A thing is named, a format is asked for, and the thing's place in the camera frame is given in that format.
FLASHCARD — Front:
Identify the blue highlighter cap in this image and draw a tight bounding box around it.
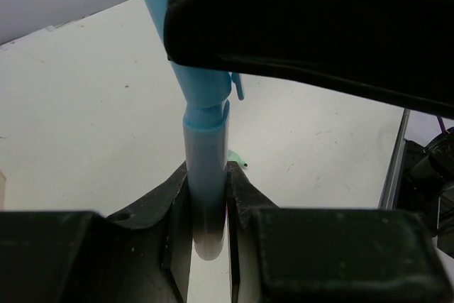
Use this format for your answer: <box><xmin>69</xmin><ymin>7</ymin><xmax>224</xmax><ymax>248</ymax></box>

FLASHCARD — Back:
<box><xmin>133</xmin><ymin>0</ymin><xmax>245</xmax><ymax>108</ymax></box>

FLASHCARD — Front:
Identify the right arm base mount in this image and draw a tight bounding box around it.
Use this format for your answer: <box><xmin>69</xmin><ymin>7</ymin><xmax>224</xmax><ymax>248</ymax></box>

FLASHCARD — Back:
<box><xmin>378</xmin><ymin>109</ymin><xmax>453</xmax><ymax>257</ymax></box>

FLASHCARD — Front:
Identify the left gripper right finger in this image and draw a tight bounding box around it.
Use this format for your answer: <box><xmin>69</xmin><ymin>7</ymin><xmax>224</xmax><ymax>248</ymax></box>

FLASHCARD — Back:
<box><xmin>226</xmin><ymin>162</ymin><xmax>453</xmax><ymax>302</ymax></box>

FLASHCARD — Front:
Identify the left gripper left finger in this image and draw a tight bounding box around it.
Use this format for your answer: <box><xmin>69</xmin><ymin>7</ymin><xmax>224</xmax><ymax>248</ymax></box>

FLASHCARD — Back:
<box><xmin>1</xmin><ymin>165</ymin><xmax>192</xmax><ymax>302</ymax></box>

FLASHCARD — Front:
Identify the blue highlighter pen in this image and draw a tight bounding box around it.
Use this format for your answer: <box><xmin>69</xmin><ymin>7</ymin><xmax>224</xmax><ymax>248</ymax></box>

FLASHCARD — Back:
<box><xmin>183</xmin><ymin>100</ymin><xmax>230</xmax><ymax>260</ymax></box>

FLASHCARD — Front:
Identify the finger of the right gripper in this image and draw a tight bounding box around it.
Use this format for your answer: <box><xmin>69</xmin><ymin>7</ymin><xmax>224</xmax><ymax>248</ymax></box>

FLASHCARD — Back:
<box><xmin>164</xmin><ymin>0</ymin><xmax>453</xmax><ymax>118</ymax></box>

